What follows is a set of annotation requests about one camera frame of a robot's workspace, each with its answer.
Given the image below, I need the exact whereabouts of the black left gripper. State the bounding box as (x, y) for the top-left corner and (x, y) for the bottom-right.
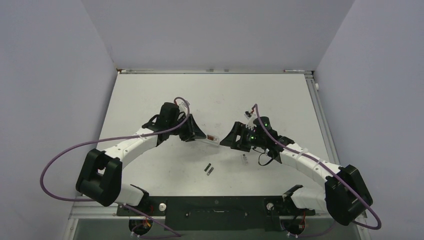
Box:
(168, 114), (206, 142)

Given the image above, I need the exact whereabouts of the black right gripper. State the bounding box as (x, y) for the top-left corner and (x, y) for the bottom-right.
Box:
(221, 121), (266, 152)

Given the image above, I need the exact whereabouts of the white remote control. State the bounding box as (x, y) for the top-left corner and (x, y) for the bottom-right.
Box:
(196, 134), (220, 147)

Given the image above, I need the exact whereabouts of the green AAA battery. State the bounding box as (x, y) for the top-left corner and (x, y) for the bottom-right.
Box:
(206, 167), (214, 176)

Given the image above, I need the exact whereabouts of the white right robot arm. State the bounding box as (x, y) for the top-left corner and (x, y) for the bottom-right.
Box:
(219, 116), (373, 226)

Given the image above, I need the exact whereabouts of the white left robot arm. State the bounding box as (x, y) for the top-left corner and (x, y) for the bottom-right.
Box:
(75, 102), (207, 215)

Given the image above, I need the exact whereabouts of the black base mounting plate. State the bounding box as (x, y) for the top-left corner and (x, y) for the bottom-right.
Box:
(135, 195), (316, 232)

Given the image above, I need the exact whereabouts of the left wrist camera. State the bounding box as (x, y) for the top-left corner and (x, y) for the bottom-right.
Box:
(178, 101), (190, 114)

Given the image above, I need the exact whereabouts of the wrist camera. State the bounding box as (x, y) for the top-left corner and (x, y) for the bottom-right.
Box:
(178, 101), (190, 114)
(244, 110), (258, 130)

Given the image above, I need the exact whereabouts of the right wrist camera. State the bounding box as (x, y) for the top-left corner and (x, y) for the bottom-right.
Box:
(244, 110), (258, 130)

